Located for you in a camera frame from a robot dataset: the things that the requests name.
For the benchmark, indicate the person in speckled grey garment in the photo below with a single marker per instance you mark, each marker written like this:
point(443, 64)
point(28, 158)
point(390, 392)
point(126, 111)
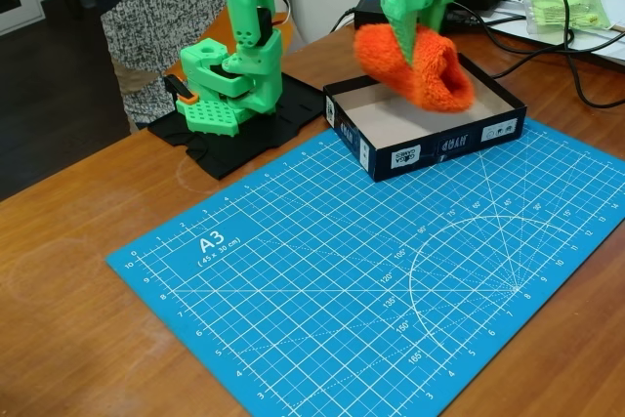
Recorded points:
point(141, 21)

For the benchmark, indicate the white paper sheets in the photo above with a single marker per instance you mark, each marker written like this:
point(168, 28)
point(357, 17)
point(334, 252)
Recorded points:
point(610, 12)

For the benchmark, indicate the green gripper black servo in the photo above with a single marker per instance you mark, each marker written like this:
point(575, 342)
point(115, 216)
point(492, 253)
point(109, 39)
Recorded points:
point(399, 3)

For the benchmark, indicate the orange terry wristband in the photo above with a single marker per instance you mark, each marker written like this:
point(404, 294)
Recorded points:
point(434, 75)

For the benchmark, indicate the orange and black clamp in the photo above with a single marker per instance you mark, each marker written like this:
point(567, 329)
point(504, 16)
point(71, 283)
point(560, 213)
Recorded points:
point(183, 94)

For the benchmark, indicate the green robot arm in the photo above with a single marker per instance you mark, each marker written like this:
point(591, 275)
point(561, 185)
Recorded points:
point(244, 7)

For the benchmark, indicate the plastic bag of green parts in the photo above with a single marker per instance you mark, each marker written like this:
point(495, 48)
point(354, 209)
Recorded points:
point(561, 4)

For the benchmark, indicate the blue A3 cutting mat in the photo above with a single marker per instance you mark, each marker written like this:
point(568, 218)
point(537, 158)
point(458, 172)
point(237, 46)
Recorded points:
point(317, 265)

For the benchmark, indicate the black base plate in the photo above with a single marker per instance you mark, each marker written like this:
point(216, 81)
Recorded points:
point(220, 153)

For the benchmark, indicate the dark blue cardboard box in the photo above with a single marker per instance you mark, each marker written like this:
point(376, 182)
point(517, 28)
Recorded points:
point(415, 143)

